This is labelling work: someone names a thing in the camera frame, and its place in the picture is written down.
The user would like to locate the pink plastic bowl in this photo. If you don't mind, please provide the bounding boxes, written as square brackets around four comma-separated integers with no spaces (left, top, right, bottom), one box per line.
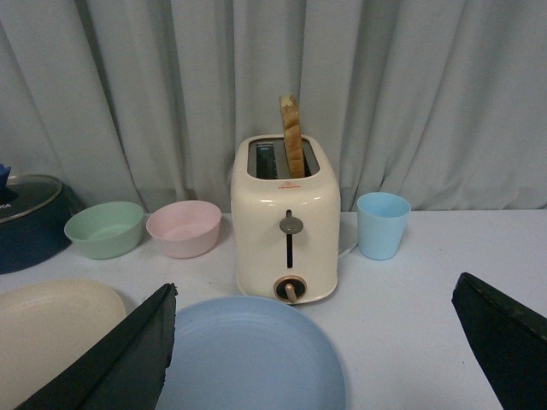
[146,200,221,259]

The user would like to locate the toasted bread slice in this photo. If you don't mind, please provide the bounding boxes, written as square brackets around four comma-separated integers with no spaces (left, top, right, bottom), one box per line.
[279,94,305,179]

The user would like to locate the beige plastic plate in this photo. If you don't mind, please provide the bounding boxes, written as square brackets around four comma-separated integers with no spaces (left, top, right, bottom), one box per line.
[1,278,126,409]

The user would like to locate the light blue plastic cup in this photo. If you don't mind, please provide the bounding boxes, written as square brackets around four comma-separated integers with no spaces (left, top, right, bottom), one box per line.
[356,192,411,261]

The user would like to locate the cream white toaster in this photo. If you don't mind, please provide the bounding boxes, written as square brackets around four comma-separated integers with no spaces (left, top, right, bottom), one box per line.
[231,135,340,304]

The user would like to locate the blue plastic plate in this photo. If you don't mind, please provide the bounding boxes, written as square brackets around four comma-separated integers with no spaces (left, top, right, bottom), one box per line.
[157,296,347,409]

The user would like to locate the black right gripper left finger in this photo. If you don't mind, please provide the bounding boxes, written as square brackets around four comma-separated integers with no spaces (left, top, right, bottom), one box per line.
[18,284,177,409]

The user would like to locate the grey curtain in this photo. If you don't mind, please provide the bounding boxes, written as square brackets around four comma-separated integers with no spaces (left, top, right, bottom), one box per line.
[1,1,546,211]

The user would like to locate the dark blue saucepan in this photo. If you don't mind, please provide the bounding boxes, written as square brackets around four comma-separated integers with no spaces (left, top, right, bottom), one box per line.
[1,180,82,274]

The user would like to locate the glass pot lid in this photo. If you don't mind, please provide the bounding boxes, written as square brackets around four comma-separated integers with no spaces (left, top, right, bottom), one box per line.
[1,165,63,224]

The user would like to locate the green plastic bowl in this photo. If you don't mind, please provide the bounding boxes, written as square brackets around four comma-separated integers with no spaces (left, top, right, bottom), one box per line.
[64,202,144,260]

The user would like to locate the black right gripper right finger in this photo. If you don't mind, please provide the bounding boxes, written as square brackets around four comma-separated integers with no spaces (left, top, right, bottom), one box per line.
[452,272,546,409]

